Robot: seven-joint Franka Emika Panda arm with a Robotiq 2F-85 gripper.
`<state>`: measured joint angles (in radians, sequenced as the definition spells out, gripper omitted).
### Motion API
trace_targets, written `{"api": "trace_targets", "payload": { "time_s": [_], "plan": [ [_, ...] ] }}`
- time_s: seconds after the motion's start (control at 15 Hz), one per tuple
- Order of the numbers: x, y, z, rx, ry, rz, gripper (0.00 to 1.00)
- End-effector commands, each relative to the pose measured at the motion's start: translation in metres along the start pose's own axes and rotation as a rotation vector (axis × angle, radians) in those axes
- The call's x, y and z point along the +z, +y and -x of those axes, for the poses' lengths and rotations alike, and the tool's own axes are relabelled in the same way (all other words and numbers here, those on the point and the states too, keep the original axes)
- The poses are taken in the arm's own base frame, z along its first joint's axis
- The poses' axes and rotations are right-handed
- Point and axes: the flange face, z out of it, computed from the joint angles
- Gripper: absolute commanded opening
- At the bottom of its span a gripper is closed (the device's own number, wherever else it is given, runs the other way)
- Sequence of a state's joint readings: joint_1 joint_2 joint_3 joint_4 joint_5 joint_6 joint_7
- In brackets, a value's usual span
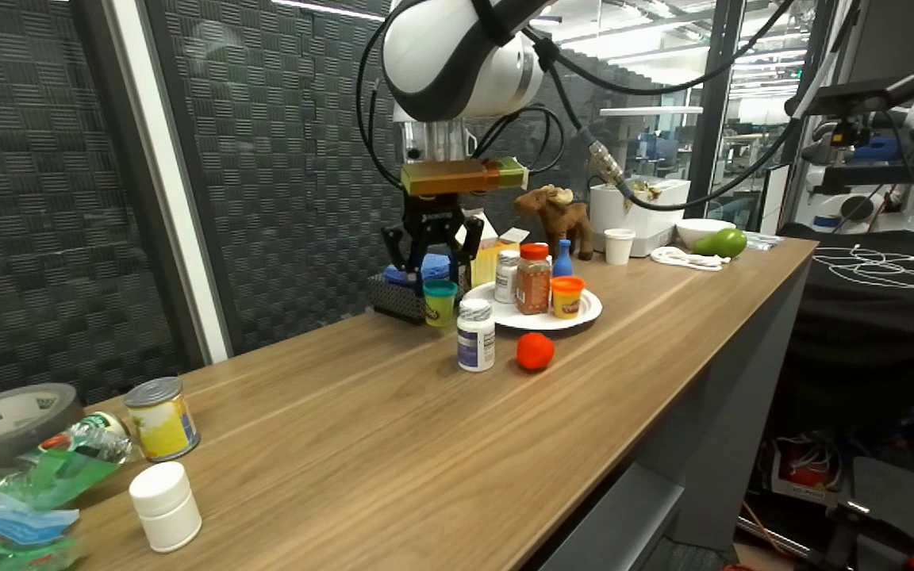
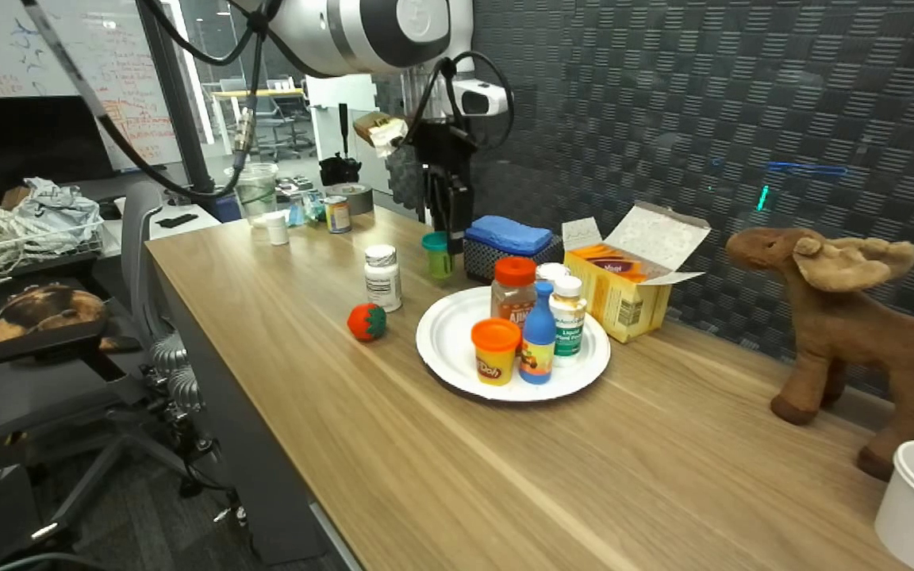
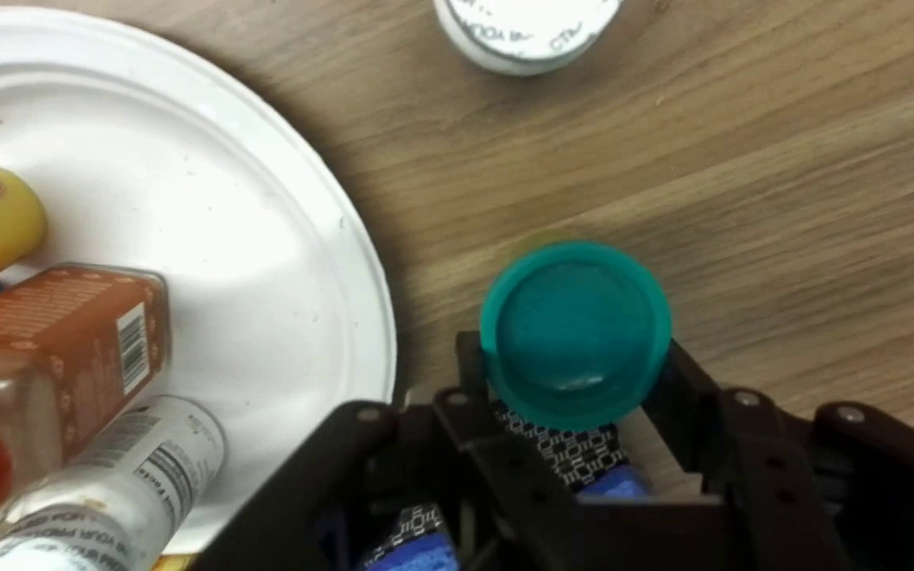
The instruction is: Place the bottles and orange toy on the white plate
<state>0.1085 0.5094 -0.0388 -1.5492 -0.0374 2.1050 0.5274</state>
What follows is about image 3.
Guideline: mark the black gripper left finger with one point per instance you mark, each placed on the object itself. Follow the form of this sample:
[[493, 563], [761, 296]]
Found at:
[[373, 497]]

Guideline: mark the spice bottle red lid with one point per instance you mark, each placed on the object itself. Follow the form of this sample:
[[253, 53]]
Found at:
[[56, 349]]

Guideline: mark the white paper plate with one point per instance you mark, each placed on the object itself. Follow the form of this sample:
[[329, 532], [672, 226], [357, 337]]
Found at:
[[213, 211]]

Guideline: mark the white supplement bottle green label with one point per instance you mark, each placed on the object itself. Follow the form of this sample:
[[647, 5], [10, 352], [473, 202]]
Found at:
[[120, 477]]

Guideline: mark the dough can green lid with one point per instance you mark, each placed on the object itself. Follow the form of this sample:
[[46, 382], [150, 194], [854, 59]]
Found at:
[[572, 337]]

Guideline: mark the blue and black patterned box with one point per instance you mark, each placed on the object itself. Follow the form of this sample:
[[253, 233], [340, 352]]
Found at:
[[572, 453]]

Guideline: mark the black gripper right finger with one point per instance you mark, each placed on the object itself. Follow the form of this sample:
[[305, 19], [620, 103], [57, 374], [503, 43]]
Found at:
[[796, 485]]

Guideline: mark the white pill bottle grey label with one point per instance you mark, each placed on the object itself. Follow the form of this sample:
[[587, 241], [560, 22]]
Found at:
[[524, 32]]

